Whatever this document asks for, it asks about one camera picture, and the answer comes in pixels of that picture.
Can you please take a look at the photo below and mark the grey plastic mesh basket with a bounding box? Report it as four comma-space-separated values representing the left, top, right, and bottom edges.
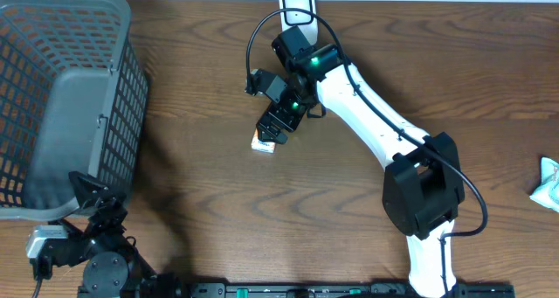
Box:
1, 0, 149, 221

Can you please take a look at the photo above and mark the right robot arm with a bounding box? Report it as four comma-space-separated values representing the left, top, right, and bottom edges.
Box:
247, 27, 465, 297

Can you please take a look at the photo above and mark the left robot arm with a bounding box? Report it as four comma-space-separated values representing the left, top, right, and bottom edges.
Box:
26, 171, 189, 297

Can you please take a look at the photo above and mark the white wet wipes pack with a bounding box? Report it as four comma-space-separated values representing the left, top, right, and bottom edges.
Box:
529, 157, 558, 212

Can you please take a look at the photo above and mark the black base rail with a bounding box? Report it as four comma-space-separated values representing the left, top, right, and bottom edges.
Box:
78, 271, 516, 298

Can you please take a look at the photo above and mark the white barcode scanner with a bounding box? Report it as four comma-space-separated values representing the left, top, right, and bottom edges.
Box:
279, 0, 319, 45

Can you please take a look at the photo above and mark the small orange box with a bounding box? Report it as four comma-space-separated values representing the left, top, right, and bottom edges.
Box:
251, 130, 276, 154

